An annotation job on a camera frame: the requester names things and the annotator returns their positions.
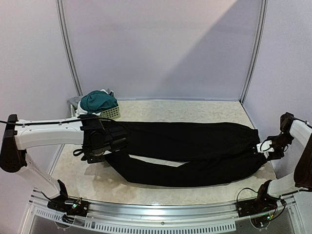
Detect black trousers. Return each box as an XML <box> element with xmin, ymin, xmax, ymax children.
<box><xmin>106</xmin><ymin>122</ymin><xmax>267</xmax><ymax>187</ymax></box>

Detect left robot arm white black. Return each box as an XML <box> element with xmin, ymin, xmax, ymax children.
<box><xmin>0</xmin><ymin>114</ymin><xmax>101</xmax><ymax>212</ymax></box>

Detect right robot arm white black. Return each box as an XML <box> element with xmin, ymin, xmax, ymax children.
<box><xmin>252</xmin><ymin>112</ymin><xmax>312</xmax><ymax>213</ymax></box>

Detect white garment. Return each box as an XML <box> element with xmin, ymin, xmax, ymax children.
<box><xmin>77</xmin><ymin>89</ymin><xmax>109</xmax><ymax>111</ymax></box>

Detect cream perforated plastic basket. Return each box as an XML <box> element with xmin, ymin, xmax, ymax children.
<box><xmin>69</xmin><ymin>104</ymin><xmax>121</xmax><ymax>119</ymax></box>

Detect teal green garment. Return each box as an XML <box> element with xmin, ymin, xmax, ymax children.
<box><xmin>80</xmin><ymin>90</ymin><xmax>118</xmax><ymax>114</ymax></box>

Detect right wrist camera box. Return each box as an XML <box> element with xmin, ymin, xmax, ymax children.
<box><xmin>256</xmin><ymin>140</ymin><xmax>274</xmax><ymax>154</ymax></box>

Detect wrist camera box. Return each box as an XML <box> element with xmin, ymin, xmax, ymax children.
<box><xmin>256</xmin><ymin>140</ymin><xmax>274</xmax><ymax>154</ymax></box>
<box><xmin>104</xmin><ymin>125</ymin><xmax>128</xmax><ymax>152</ymax></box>

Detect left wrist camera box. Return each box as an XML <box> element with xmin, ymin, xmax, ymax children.
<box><xmin>104</xmin><ymin>125</ymin><xmax>128</xmax><ymax>152</ymax></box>

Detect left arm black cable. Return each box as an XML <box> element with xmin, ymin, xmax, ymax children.
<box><xmin>0</xmin><ymin>117</ymin><xmax>130</xmax><ymax>156</ymax></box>

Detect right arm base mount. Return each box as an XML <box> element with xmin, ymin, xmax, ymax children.
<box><xmin>235</xmin><ymin>180</ymin><xmax>287</xmax><ymax>230</ymax></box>

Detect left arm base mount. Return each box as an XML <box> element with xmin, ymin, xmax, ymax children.
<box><xmin>47</xmin><ymin>180</ymin><xmax>90</xmax><ymax>224</ymax></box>

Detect aluminium front rail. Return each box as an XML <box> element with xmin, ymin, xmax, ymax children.
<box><xmin>21</xmin><ymin>190</ymin><xmax>304</xmax><ymax>234</ymax></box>

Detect left aluminium corner post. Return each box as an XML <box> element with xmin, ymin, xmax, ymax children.
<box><xmin>56</xmin><ymin>0</ymin><xmax>83</xmax><ymax>96</ymax></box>

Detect aluminium corner post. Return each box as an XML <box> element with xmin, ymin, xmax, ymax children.
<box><xmin>239</xmin><ymin>0</ymin><xmax>268</xmax><ymax>106</ymax></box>
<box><xmin>56</xmin><ymin>0</ymin><xmax>83</xmax><ymax>96</ymax></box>

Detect right aluminium corner post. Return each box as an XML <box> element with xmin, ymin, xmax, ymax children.
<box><xmin>239</xmin><ymin>0</ymin><xmax>268</xmax><ymax>106</ymax></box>

